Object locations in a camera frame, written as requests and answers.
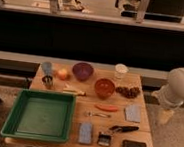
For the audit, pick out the black handled brush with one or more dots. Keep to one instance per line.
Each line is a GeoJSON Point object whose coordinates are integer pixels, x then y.
{"type": "Point", "coordinates": [104, 138]}

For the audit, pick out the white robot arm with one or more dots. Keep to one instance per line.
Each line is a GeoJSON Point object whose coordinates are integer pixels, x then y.
{"type": "Point", "coordinates": [170, 96]}

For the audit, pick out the purple bowl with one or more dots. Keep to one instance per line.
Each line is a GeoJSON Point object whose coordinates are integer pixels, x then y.
{"type": "Point", "coordinates": [82, 71]}

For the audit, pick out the red bowl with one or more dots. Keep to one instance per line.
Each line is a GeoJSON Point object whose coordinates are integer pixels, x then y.
{"type": "Point", "coordinates": [104, 88]}

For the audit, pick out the yellow banana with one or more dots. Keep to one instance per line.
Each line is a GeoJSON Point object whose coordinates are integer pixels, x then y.
{"type": "Point", "coordinates": [73, 90]}

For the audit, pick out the white paper cup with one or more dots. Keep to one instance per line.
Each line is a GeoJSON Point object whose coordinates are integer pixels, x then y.
{"type": "Point", "coordinates": [120, 71]}

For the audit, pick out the red yellow apple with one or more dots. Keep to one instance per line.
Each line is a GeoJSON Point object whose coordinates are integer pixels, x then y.
{"type": "Point", "coordinates": [62, 74]}

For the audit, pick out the orange carrot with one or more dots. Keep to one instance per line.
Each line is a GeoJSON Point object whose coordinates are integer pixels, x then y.
{"type": "Point", "coordinates": [106, 108]}

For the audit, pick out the bunch of dark grapes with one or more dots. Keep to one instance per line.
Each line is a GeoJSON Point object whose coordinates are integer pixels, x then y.
{"type": "Point", "coordinates": [128, 92]}

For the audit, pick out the dark metal cup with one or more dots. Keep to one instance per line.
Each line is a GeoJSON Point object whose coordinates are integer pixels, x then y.
{"type": "Point", "coordinates": [48, 82]}

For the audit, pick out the blue plastic cup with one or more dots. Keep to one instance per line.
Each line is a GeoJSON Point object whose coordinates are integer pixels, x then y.
{"type": "Point", "coordinates": [47, 68]}

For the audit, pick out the wooden table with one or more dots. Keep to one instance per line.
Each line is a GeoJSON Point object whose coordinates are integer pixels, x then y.
{"type": "Point", "coordinates": [110, 127]}

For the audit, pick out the blue sponge near tray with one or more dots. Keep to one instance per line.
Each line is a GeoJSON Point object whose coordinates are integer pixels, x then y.
{"type": "Point", "coordinates": [85, 133]}

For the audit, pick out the green plastic tray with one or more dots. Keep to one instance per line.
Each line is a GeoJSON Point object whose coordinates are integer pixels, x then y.
{"type": "Point", "coordinates": [40, 116]}

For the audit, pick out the black rectangular sponge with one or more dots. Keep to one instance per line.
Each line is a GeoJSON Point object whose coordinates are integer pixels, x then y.
{"type": "Point", "coordinates": [131, 143]}

